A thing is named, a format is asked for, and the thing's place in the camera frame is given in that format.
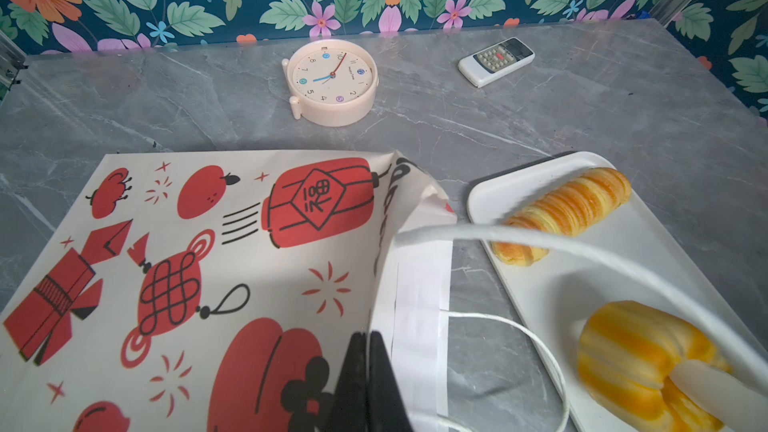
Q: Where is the pink round clock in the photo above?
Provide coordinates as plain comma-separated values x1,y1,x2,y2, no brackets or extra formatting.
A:
281,39,379,127

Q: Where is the round bundt fake bread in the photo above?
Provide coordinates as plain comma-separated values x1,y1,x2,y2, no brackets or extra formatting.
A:
577,300,732,431

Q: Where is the white remote control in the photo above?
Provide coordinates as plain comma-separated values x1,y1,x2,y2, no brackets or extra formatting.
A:
458,37,535,88

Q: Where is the long yellow fake bread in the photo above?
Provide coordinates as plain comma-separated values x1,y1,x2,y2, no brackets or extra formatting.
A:
503,168,632,237

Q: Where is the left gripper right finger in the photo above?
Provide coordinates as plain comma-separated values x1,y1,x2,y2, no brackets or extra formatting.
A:
368,331,413,432

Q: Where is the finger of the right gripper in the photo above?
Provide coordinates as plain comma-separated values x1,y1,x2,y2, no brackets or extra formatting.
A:
669,360,767,431

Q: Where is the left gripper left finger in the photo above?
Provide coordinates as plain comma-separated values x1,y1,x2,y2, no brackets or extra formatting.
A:
323,332,368,432

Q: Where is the red white paper bag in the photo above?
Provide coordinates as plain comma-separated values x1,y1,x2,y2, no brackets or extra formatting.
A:
0,149,768,432

